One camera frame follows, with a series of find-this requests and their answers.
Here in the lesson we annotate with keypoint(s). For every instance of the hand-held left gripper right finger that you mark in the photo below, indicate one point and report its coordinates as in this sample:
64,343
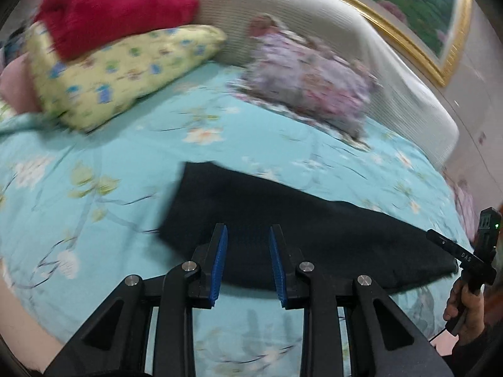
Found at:
276,267

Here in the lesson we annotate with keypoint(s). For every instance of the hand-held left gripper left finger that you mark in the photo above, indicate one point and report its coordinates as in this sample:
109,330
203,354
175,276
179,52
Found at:
220,267

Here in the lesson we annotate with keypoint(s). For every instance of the black pants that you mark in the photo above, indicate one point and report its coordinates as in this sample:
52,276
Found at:
314,224

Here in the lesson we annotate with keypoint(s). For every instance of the person's right forearm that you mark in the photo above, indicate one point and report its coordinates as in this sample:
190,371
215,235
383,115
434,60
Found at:
485,355

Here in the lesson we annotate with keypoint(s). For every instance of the person's right hand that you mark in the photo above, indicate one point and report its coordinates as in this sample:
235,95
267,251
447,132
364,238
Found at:
473,314

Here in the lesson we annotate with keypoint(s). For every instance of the teal floral bedspread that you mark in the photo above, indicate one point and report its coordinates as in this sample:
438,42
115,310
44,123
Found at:
118,184

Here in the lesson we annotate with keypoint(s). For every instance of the purple floral ruffled pillow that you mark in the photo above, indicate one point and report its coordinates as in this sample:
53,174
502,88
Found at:
306,78

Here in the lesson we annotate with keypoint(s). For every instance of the white padded bed headboard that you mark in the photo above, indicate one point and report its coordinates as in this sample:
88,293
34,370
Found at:
393,82

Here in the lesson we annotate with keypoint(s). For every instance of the yellow cartoon print pillow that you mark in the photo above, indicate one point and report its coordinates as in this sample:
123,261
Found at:
118,74

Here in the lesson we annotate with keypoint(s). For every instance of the gold framed landscape painting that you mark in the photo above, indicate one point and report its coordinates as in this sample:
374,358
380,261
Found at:
412,8

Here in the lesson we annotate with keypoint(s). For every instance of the pink cushion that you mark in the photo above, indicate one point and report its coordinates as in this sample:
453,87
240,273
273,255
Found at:
15,86

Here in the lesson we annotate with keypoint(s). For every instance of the red fleece blanket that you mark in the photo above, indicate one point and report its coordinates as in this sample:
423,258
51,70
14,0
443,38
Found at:
110,11

